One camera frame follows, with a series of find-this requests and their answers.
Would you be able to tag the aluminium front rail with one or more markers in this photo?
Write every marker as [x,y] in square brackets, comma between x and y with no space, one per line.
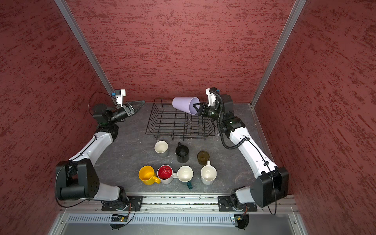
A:
[204,203]

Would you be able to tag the aluminium corner post left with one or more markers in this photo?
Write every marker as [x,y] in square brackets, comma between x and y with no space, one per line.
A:
[71,21]

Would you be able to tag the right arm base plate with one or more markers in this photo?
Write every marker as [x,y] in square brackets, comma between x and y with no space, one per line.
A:
[231,204]

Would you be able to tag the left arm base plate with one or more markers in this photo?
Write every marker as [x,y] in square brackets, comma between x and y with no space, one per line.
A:
[135,203]

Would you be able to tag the white faceted mug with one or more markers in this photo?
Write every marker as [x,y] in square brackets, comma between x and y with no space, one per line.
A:
[208,173]

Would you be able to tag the yellow mug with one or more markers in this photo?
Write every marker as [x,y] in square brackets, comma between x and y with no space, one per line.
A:
[148,175]

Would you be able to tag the aluminium corner post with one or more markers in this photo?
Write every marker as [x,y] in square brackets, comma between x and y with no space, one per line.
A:
[71,21]
[287,30]

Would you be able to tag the left circuit board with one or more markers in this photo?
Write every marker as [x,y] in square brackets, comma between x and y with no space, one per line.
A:
[118,221]

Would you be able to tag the black mug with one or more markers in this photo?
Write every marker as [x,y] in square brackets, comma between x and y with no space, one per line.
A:
[182,153]

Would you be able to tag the white mug green handle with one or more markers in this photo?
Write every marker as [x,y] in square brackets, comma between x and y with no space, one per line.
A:
[185,175]

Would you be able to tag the black wire dish rack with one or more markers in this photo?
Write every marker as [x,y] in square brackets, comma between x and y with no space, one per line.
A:
[166,122]

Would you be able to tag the white mug grey outside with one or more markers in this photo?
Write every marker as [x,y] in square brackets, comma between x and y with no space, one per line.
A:
[161,148]

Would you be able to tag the white mug red inside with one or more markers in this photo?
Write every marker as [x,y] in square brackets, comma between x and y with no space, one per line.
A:
[165,174]

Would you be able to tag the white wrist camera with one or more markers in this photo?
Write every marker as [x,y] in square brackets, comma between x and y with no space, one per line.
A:
[119,95]
[212,100]

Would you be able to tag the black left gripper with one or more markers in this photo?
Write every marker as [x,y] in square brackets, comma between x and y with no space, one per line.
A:
[131,107]

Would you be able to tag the lilac plastic cup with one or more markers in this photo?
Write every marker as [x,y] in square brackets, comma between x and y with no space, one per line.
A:
[185,104]

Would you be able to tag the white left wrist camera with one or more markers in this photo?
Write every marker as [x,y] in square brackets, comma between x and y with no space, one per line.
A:
[119,95]

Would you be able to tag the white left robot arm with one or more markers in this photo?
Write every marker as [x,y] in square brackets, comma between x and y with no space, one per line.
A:
[76,178]

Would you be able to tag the olive green glass tumbler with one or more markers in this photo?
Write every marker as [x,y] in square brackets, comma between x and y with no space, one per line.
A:
[203,157]

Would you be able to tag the circuit board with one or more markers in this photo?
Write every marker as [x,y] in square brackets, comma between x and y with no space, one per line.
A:
[118,221]
[241,221]

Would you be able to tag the right circuit board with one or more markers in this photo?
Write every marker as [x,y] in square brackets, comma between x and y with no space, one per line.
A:
[241,221]

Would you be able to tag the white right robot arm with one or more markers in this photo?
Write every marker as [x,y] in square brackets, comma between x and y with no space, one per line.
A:
[271,181]

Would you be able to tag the aluminium corner post right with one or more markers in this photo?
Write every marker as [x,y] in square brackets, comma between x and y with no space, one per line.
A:
[287,30]

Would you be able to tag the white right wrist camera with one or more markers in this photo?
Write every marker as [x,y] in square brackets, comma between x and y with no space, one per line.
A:
[212,100]

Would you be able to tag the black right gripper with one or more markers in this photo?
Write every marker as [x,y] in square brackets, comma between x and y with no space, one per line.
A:
[203,108]

